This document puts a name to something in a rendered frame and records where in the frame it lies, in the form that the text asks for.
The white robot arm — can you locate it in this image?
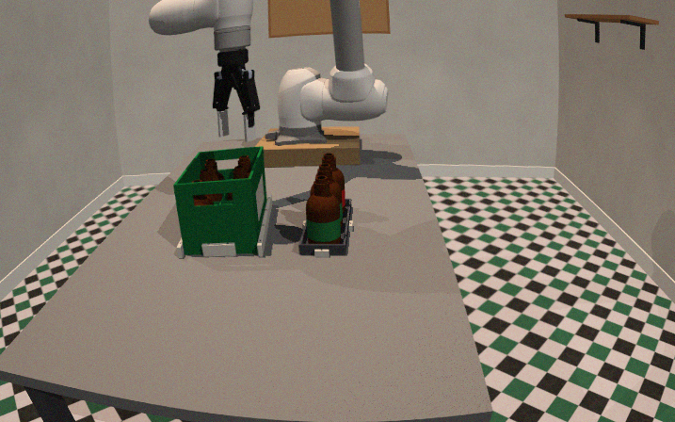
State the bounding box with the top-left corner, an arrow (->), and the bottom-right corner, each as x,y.
149,0 -> 388,146

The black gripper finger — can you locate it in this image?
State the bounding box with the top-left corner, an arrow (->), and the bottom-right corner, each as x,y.
213,71 -> 233,138
229,69 -> 260,142

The green crate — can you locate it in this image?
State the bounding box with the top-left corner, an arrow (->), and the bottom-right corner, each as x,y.
173,146 -> 266,255

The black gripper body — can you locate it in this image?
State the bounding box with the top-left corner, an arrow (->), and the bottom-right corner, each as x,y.
217,49 -> 249,87

